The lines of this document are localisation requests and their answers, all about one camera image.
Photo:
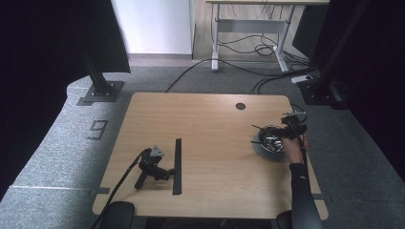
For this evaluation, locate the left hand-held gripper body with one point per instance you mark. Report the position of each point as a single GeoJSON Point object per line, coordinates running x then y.
{"type": "Point", "coordinates": [149, 163]}

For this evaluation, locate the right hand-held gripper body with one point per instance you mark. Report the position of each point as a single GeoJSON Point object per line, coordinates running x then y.
{"type": "Point", "coordinates": [294, 127]}

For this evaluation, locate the pile of small metal parts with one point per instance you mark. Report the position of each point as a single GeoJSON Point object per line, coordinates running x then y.
{"type": "Point", "coordinates": [273, 143]}

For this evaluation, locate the person's right hand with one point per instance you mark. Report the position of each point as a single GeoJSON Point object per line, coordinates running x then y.
{"type": "Point", "coordinates": [295, 151]}

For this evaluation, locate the black aluminium profile bar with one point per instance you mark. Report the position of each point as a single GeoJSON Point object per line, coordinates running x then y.
{"type": "Point", "coordinates": [177, 167]}

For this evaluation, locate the metal bowl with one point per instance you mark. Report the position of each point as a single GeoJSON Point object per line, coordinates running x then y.
{"type": "Point", "coordinates": [270, 155]}

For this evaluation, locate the dark round table grommet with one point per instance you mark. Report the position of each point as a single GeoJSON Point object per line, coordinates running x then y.
{"type": "Point", "coordinates": [240, 106]}

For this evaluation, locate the black metal stand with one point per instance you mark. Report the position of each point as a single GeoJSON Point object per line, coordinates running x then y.
{"type": "Point", "coordinates": [100, 89]}
{"type": "Point", "coordinates": [321, 89]}

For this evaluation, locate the white power strip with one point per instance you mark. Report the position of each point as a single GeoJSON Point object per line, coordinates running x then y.
{"type": "Point", "coordinates": [302, 79]}

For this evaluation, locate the gray floor tape mark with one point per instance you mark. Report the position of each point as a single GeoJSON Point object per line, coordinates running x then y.
{"type": "Point", "coordinates": [100, 191]}
{"type": "Point", "coordinates": [324, 197]}

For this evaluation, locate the black chair armrest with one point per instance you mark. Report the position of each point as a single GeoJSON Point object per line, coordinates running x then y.
{"type": "Point", "coordinates": [117, 214]}
{"type": "Point", "coordinates": [283, 221]}

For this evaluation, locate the dark curtain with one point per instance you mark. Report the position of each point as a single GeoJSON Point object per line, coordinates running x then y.
{"type": "Point", "coordinates": [47, 63]}
{"type": "Point", "coordinates": [375, 79]}

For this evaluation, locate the white floor tape line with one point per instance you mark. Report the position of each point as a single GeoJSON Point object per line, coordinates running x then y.
{"type": "Point", "coordinates": [51, 187]}

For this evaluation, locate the white-framed desk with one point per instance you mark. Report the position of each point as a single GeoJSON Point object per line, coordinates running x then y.
{"type": "Point", "coordinates": [251, 25]}

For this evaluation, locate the white partition panel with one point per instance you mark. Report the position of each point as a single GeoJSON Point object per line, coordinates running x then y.
{"type": "Point", "coordinates": [153, 25]}

